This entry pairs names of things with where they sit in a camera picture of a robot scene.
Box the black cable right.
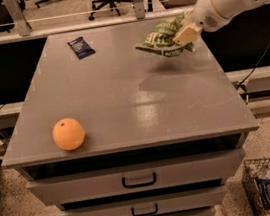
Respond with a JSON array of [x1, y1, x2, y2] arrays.
[[225, 20, 270, 92]]

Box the dark blue rxbar wrapper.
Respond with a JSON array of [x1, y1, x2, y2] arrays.
[[68, 36, 95, 60]]

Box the grey drawer cabinet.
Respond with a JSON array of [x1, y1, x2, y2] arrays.
[[3, 20, 258, 212]]

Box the dark blue snack bag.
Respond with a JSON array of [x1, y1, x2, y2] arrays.
[[256, 179, 270, 209]]

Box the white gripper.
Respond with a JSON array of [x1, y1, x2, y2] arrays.
[[172, 0, 229, 46]]

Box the top grey drawer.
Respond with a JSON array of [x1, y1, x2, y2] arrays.
[[26, 148, 245, 205]]

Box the orange fruit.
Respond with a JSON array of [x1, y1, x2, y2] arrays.
[[52, 118, 86, 151]]

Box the green jalapeno chip bag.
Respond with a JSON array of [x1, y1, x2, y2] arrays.
[[135, 14, 195, 58]]

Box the middle grey drawer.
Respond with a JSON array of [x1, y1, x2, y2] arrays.
[[61, 186, 227, 216]]

